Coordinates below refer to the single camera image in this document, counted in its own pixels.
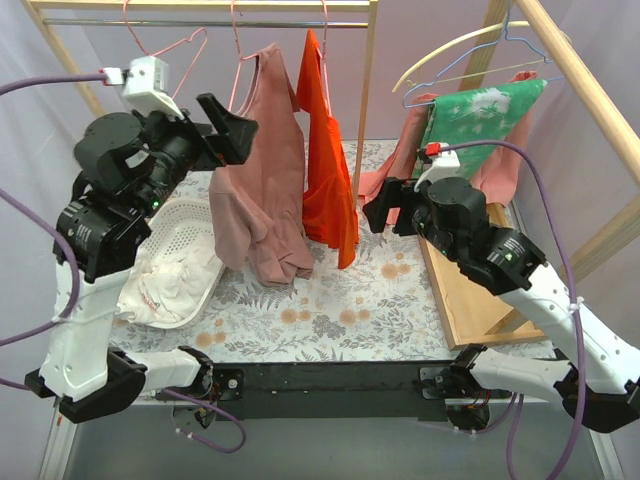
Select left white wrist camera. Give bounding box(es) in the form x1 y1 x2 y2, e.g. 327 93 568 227
101 56 184 120

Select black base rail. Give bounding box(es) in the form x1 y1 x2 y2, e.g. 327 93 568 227
201 360 478 421

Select purple cable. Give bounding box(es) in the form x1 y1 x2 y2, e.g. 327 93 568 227
0 73 246 455
444 139 589 480

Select blue wire hanger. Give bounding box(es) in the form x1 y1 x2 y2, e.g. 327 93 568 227
392 1 554 108

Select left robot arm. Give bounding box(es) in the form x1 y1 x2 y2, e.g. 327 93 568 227
24 93 259 423

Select wooden clothes rack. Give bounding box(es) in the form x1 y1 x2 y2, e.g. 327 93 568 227
414 0 640 351
22 1 378 194

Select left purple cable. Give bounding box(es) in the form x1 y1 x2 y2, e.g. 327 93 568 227
0 73 246 455

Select white laundry basket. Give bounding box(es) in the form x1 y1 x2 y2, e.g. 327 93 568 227
116 199 224 329

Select pink wire hanger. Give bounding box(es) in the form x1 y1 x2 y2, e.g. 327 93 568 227
122 0 209 99
228 0 260 115

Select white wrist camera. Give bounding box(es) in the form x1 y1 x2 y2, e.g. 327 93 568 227
101 56 184 120
414 142 460 193

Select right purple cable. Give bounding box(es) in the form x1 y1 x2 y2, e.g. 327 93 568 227
444 139 589 480

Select left wooden clothes rack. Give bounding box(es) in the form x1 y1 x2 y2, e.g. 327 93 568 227
22 1 378 194

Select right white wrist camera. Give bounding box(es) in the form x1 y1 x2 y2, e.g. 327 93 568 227
414 142 460 193

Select white garment in basket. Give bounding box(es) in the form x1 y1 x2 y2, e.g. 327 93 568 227
118 233 223 327

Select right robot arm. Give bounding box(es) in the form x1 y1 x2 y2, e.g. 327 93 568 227
363 177 639 433

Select orange t-shirt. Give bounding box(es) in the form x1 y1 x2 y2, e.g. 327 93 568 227
296 30 359 269

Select floral table cloth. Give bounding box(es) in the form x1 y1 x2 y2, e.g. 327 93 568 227
111 226 453 363

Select right wooden clothes rack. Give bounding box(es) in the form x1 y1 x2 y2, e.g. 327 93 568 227
414 0 640 351

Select pink hanger holding orange shirt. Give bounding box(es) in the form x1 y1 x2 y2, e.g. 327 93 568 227
319 0 333 117

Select green tie-dye garment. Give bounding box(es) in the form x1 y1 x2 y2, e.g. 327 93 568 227
403 71 547 149

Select dusty pink graphic t-shirt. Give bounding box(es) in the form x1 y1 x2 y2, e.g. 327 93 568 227
209 43 314 286

